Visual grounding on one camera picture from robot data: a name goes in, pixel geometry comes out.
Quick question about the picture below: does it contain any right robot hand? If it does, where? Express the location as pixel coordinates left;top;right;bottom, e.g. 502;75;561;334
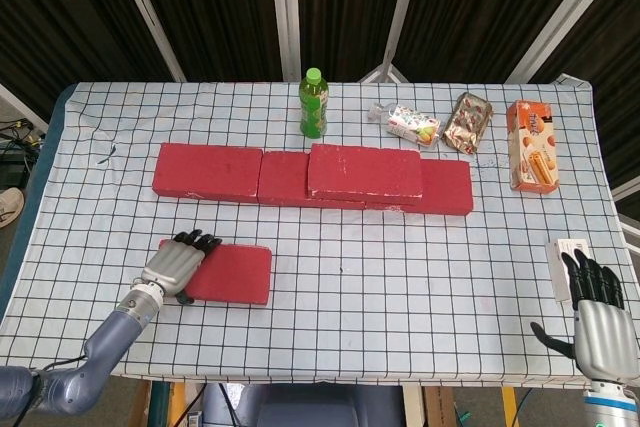
529;249;632;383

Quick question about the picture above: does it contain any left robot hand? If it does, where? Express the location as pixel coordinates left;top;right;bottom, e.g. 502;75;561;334
130;229;224;307

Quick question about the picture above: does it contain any red foam brick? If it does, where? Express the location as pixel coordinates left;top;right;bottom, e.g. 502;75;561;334
364;159;475;217
256;150;370;212
148;242;274;307
152;142;265;204

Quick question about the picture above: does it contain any red brick white scuffed top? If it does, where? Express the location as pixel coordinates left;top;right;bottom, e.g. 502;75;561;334
305;142;424;201

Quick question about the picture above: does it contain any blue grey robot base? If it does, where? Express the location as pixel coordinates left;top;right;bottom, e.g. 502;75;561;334
202;382;406;427

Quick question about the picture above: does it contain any small white cardboard box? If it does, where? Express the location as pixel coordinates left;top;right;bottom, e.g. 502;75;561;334
544;238;595;304

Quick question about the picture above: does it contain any brown cardboard box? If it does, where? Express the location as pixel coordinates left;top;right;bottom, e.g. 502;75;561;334
422;385;457;427

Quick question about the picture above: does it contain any white black checkered tablecloth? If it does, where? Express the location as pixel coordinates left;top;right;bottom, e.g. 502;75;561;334
2;74;640;401

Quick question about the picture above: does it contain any orange biscuit box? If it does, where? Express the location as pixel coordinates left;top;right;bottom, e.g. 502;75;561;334
506;99;560;195

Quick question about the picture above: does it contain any green tea bottle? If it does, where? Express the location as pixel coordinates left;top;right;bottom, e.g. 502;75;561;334
298;67;330;139

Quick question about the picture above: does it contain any gold foil snack packet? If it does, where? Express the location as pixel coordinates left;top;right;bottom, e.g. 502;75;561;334
441;91;494;155

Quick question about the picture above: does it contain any white snack packet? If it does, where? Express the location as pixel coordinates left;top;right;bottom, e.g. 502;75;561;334
368;102;442;149

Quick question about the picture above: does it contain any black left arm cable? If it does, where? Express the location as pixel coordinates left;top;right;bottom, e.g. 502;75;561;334
7;354;89;427

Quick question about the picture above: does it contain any power strip with cables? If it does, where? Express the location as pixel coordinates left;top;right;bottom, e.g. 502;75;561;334
0;117;49;148

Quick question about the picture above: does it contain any white double partition post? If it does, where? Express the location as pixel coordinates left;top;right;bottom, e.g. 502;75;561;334
268;0;301;82

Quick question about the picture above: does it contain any white partition frame post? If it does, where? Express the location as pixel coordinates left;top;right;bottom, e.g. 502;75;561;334
359;0;426;83
108;0;187;82
503;0;626;84

